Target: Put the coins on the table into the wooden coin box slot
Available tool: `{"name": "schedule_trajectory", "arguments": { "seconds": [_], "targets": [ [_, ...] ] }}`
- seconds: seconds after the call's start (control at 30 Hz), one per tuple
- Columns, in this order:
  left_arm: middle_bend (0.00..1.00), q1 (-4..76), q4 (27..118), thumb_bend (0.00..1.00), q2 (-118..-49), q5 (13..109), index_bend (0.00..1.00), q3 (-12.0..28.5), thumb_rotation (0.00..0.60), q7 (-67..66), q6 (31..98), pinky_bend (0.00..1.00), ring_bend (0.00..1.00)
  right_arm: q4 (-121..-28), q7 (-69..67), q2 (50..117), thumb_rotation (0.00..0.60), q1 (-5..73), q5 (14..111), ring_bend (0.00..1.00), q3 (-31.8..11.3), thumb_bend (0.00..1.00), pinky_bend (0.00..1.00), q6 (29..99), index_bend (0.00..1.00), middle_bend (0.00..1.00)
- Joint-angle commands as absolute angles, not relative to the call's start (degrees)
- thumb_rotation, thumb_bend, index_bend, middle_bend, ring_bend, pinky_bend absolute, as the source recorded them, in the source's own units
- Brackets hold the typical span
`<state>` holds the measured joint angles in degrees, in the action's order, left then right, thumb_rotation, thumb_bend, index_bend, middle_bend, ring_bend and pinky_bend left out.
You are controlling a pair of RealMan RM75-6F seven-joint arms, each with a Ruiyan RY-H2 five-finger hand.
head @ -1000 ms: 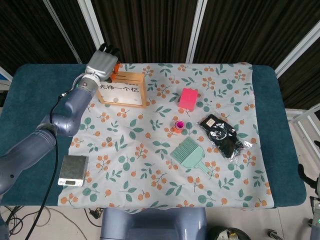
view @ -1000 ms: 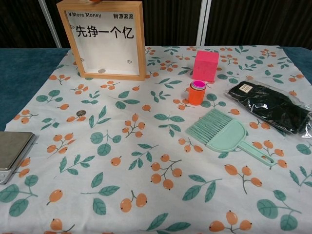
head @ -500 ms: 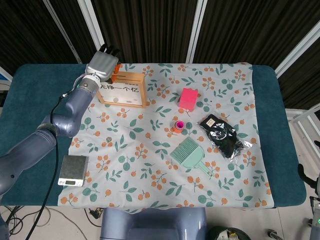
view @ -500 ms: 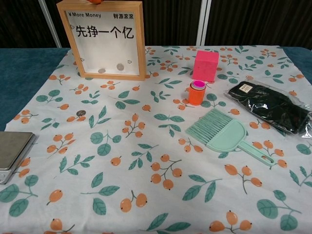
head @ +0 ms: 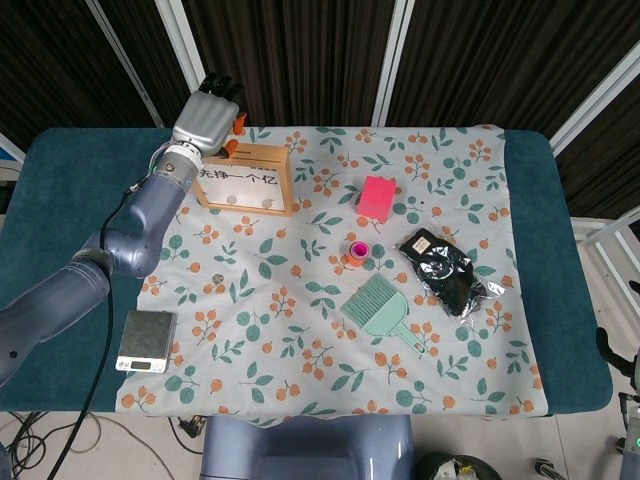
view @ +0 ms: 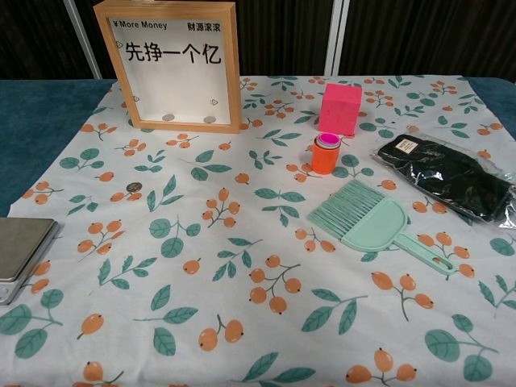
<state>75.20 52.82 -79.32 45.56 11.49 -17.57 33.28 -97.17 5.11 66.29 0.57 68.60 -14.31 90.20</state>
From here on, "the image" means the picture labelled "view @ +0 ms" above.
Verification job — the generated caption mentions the mint green hand brush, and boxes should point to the mint green hand brush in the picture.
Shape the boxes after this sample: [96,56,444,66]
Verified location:
[306,178,459,277]

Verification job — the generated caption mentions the floral print tablecloth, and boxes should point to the floral print tablecloth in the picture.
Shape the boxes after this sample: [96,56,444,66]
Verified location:
[0,74,516,387]

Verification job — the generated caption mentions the orange nesting cup stack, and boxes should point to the orange nesting cup stack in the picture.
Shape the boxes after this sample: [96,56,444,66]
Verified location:
[310,131,343,176]

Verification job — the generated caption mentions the pink foam cube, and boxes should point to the pink foam cube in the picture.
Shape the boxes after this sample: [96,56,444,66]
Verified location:
[317,83,363,137]

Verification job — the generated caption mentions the black garment in plastic bag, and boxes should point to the black garment in plastic bag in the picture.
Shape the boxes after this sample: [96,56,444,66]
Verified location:
[370,125,516,231]

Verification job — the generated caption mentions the teal padded table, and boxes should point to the teal padded table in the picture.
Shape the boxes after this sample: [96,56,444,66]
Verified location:
[0,76,516,218]

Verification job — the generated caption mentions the silver digital scale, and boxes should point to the silver digital scale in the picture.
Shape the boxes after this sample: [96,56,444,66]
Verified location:
[0,217,61,306]

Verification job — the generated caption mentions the wooden frame money box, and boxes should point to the wooden frame money box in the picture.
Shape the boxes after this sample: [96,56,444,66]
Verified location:
[93,0,242,135]

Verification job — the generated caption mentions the white partition frame post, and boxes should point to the white partition frame post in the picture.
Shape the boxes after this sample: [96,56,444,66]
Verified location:
[322,0,351,77]
[61,0,103,80]

